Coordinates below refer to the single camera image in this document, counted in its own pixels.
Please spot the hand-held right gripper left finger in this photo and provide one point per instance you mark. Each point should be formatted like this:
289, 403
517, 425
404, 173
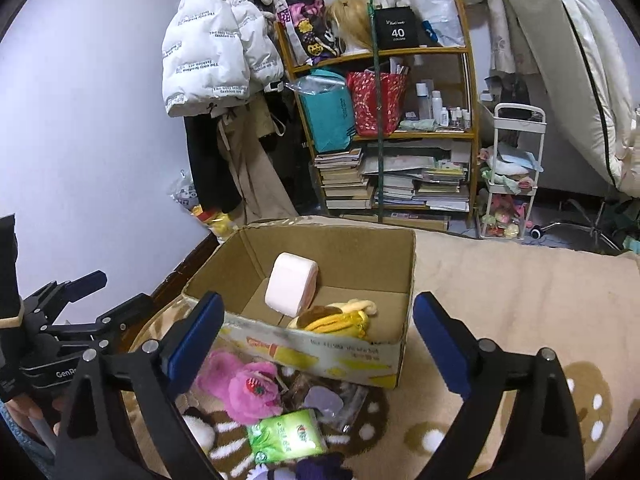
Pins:
197, 340

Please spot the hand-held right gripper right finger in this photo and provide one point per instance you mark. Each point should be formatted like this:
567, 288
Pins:
440, 345

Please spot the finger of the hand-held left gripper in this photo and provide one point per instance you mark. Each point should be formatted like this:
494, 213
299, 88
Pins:
87, 280
120, 312

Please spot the pink plush toy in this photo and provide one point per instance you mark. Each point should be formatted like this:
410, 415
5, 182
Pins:
250, 390

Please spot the brown cardboard box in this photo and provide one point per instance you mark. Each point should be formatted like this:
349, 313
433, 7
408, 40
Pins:
350, 260

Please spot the clear pouch with purple sponge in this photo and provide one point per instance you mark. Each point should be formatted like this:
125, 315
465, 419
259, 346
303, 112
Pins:
325, 400

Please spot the person's left hand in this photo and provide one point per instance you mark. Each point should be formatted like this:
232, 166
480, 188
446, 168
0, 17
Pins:
56, 404

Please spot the beige printed blanket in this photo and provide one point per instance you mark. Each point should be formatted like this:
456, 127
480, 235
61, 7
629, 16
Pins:
500, 285

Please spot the brown white striped plush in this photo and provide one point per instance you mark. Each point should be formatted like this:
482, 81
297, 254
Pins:
225, 440

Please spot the pale pink toilet paper roll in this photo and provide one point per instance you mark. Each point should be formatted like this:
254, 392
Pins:
292, 285

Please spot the yellow red plush toy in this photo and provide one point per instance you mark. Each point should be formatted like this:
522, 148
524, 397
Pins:
217, 222

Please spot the green tissue pack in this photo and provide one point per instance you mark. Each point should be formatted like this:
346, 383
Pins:
285, 435

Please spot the plastic bag of toys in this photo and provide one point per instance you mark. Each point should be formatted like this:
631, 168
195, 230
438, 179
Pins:
182, 192

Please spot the flat cardboard package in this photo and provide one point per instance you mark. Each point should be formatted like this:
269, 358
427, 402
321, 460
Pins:
400, 221

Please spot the pile of small plush toys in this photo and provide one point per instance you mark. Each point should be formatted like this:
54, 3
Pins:
500, 215

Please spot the pile of magazines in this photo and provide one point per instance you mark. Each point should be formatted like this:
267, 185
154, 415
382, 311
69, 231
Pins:
425, 185

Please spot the black hanging garment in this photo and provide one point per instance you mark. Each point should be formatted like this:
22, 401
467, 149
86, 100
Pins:
205, 160

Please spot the dark purple plush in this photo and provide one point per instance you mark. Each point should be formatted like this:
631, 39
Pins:
315, 467

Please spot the beige trousers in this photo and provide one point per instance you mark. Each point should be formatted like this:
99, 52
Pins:
245, 170

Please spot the stack of books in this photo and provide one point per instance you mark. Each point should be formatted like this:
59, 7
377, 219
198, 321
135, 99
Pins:
345, 180

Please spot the office chair base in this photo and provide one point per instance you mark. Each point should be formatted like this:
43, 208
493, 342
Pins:
567, 203

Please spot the pile of folded cloths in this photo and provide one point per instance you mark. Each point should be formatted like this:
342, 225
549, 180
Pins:
510, 162

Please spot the dark hanging coat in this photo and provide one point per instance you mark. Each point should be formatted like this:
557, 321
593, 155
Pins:
287, 160

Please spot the green pole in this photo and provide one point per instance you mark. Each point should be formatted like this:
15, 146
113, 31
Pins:
382, 135

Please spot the pale green pouch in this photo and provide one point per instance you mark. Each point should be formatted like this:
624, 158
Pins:
417, 125

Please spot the white trolley cart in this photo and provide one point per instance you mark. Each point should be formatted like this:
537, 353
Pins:
520, 127

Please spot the row of cosmetic bottles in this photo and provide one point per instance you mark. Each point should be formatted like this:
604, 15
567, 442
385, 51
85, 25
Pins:
437, 107

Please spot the red gift bag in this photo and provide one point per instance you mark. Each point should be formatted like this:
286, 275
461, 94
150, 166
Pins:
372, 105

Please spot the teal bag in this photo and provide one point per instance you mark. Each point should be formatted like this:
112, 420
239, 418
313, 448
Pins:
327, 115

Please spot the dark cloth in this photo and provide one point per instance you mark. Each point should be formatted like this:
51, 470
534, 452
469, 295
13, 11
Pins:
505, 92

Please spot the white puffer jacket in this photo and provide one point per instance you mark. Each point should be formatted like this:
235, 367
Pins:
210, 35

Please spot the wooden bookshelf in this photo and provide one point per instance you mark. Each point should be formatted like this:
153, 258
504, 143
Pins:
425, 51

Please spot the white folded mattress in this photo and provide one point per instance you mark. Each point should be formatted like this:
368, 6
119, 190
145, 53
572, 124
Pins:
565, 60

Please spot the black box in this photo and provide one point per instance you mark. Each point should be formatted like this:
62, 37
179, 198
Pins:
397, 27

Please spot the patterned tote bag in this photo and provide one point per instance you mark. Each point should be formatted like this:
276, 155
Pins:
305, 25

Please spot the blonde wig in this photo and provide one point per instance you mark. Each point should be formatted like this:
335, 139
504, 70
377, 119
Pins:
350, 20

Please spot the white plastic bag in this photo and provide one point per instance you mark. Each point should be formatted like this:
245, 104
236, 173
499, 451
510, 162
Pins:
435, 5

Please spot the dark wooden bed frame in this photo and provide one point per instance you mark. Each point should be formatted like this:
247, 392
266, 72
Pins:
185, 270

